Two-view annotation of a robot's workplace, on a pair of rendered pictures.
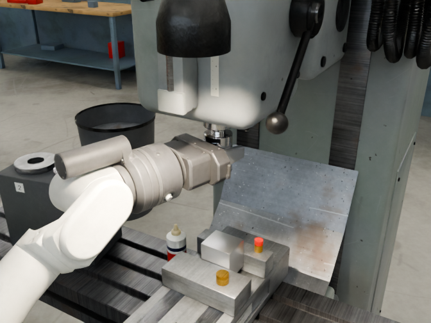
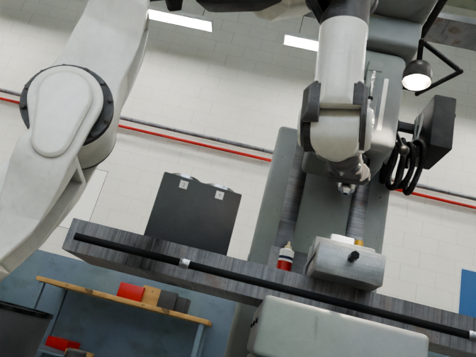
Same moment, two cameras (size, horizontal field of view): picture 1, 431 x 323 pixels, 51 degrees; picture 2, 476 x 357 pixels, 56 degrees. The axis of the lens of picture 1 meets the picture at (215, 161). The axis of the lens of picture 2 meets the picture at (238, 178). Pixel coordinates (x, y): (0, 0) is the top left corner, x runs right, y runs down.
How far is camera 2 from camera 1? 114 cm
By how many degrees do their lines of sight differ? 51
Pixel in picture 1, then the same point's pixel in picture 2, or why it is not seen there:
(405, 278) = not seen: outside the picture
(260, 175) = (295, 265)
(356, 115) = (360, 230)
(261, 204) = not seen: hidden behind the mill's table
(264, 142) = (296, 245)
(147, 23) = not seen: hidden behind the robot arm
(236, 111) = (389, 138)
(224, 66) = (385, 118)
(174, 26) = (423, 65)
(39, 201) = (197, 198)
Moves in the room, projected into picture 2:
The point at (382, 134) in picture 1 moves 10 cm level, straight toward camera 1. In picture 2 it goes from (375, 244) to (387, 238)
